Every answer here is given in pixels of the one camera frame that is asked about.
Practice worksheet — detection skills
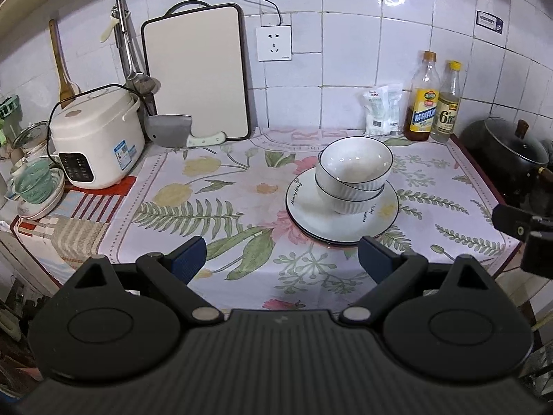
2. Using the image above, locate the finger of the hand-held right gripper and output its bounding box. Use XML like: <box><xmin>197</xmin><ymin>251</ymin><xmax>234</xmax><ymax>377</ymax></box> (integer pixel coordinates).
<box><xmin>493</xmin><ymin>204</ymin><xmax>543</xmax><ymax>243</ymax></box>

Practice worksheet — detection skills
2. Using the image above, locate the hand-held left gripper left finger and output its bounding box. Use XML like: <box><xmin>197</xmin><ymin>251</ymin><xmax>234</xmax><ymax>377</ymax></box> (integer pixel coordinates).
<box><xmin>71</xmin><ymin>236</ymin><xmax>225</xmax><ymax>326</ymax></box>

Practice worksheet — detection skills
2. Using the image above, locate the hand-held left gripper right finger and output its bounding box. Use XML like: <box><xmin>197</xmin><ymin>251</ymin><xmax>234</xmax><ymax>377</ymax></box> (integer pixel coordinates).
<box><xmin>339</xmin><ymin>236</ymin><xmax>485</xmax><ymax>326</ymax></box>

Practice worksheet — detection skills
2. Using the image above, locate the white plate with sun print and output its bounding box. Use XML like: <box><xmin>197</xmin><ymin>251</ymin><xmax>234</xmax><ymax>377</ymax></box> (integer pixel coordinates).
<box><xmin>285</xmin><ymin>166</ymin><xmax>399</xmax><ymax>243</ymax></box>

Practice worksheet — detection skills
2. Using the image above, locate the floral tablecloth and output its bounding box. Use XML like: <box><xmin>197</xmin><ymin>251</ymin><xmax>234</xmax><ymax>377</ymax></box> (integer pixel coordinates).
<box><xmin>110</xmin><ymin>126</ymin><xmax>521</xmax><ymax>312</ymax></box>

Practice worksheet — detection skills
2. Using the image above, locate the black cooking pot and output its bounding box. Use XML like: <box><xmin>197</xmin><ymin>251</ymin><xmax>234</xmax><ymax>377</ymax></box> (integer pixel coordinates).
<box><xmin>460</xmin><ymin>117</ymin><xmax>553</xmax><ymax>208</ymax></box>

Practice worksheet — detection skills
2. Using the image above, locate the glass pot lid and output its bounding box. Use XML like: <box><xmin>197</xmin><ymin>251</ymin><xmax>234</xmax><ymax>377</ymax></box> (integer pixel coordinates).
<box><xmin>484</xmin><ymin>117</ymin><xmax>550</xmax><ymax>168</ymax></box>

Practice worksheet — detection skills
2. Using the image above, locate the red striped cloth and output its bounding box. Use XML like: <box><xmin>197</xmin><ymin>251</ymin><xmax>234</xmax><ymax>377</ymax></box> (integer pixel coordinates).
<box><xmin>11</xmin><ymin>176</ymin><xmax>139</xmax><ymax>277</ymax></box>

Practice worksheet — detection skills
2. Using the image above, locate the clear vinegar bottle yellow cap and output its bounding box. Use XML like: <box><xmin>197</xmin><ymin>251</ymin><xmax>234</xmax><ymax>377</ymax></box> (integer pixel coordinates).
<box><xmin>431</xmin><ymin>61</ymin><xmax>463</xmax><ymax>143</ymax></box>

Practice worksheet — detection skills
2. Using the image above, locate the steel cleaver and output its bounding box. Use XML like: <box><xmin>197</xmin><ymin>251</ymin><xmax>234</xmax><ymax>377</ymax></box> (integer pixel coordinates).
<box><xmin>144</xmin><ymin>114</ymin><xmax>227</xmax><ymax>148</ymax></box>

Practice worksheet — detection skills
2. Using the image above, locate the brown sauce bottle yellow label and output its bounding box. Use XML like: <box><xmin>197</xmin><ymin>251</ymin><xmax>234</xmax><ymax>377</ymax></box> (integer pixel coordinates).
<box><xmin>404</xmin><ymin>51</ymin><xmax>440</xmax><ymax>141</ymax></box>

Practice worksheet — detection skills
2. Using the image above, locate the white plastic packet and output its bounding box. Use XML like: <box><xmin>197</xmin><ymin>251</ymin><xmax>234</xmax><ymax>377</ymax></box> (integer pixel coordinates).
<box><xmin>362</xmin><ymin>87</ymin><xmax>388</xmax><ymax>137</ymax></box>

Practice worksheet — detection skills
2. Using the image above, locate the clear plastic packet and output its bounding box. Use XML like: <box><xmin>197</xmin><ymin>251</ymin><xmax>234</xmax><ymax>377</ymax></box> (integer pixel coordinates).
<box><xmin>380</xmin><ymin>84</ymin><xmax>403</xmax><ymax>136</ymax></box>

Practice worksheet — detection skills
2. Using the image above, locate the white rice cooker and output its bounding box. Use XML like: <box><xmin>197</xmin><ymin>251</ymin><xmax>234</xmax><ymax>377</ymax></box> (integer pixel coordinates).
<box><xmin>48</xmin><ymin>86</ymin><xmax>146</xmax><ymax>190</ymax></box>

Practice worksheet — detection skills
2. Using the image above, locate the green plastic colander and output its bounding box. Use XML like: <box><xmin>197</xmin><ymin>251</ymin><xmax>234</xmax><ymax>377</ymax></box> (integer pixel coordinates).
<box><xmin>14</xmin><ymin>159</ymin><xmax>53</xmax><ymax>204</ymax></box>

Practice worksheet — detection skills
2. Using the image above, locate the white cutting board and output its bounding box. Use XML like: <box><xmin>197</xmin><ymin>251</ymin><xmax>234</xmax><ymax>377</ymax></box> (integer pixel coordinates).
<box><xmin>141</xmin><ymin>1</ymin><xmax>251</xmax><ymax>141</ymax></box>

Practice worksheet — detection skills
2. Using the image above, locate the steel ladle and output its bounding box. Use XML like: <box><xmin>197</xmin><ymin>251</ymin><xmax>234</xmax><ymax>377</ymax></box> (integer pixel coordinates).
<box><xmin>119</xmin><ymin>0</ymin><xmax>161</xmax><ymax>96</ymax></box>

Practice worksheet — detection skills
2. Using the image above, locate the small glass lid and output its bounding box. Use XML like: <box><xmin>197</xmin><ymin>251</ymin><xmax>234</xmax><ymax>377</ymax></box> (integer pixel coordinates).
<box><xmin>12</xmin><ymin>121</ymin><xmax>48</xmax><ymax>150</ymax></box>

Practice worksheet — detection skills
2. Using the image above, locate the wooden spatula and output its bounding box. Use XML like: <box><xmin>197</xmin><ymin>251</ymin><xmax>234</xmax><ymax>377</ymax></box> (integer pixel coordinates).
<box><xmin>48</xmin><ymin>19</ymin><xmax>81</xmax><ymax>109</ymax></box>

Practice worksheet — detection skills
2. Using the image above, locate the steel cooking spoon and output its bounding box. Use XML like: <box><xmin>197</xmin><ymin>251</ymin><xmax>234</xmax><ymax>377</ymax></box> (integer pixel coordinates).
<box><xmin>114</xmin><ymin>0</ymin><xmax>143</xmax><ymax>93</ymax></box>

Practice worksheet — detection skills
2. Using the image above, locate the green plastic rack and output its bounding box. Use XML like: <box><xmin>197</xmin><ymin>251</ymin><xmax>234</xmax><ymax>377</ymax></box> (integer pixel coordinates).
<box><xmin>0</xmin><ymin>94</ymin><xmax>21</xmax><ymax>119</ymax></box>

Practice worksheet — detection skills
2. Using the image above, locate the black rice cooker cord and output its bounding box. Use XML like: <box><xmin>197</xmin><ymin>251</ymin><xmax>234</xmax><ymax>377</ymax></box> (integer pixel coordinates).
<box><xmin>47</xmin><ymin>84</ymin><xmax>139</xmax><ymax>156</ymax></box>

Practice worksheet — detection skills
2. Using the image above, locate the dark wall sticker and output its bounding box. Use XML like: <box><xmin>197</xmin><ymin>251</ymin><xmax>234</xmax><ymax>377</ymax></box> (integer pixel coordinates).
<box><xmin>476</xmin><ymin>10</ymin><xmax>504</xmax><ymax>34</ymax></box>

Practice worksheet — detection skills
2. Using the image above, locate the white wall socket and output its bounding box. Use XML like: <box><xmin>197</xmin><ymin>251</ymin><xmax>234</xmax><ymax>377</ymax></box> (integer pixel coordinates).
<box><xmin>256</xmin><ymin>26</ymin><xmax>292</xmax><ymax>62</ymax></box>

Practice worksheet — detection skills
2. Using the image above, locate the white handled peeler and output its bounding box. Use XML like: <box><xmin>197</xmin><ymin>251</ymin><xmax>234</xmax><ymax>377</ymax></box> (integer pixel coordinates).
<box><xmin>100</xmin><ymin>9</ymin><xmax>119</xmax><ymax>44</ymax></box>

